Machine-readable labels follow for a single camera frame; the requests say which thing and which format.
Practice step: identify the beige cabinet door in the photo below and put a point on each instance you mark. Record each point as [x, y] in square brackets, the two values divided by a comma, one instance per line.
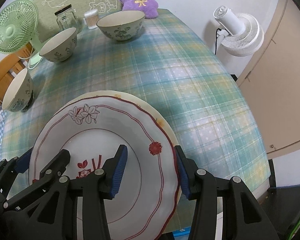
[271, 82]

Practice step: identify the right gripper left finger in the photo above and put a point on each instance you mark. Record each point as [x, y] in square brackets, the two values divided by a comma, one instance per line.
[100, 185]

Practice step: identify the green-rim ceramic bowl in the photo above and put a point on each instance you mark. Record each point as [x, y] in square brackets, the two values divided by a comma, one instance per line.
[121, 25]
[60, 47]
[19, 93]

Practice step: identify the green desk fan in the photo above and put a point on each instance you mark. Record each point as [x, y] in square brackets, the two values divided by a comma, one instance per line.
[18, 27]

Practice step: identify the cotton swab container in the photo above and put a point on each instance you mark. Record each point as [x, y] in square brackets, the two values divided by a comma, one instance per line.
[91, 18]

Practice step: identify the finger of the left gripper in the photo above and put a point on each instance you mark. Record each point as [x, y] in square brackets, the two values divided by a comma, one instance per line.
[48, 175]
[10, 169]

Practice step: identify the glass jar with lid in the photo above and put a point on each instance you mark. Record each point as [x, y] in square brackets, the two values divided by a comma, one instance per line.
[66, 18]

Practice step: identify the white red-flower plate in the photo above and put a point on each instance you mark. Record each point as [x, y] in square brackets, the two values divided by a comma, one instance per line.
[92, 129]

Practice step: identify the large scalloped yellow-flower plate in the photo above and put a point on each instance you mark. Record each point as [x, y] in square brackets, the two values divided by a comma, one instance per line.
[159, 119]

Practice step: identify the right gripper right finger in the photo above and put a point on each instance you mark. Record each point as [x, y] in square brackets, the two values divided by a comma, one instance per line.
[243, 217]

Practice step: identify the white floor fan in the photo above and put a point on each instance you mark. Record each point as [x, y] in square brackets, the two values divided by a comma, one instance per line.
[239, 34]

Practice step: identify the green cartoon wall mat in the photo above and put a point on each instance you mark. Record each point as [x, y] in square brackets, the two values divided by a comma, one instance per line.
[47, 25]

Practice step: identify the plaid green tablecloth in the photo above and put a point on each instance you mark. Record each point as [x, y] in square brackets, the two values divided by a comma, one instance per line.
[168, 66]

